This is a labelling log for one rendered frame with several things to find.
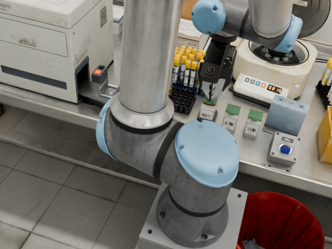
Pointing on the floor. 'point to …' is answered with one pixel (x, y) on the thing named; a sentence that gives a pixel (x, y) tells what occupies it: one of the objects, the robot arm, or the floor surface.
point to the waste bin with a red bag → (279, 223)
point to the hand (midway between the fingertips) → (210, 98)
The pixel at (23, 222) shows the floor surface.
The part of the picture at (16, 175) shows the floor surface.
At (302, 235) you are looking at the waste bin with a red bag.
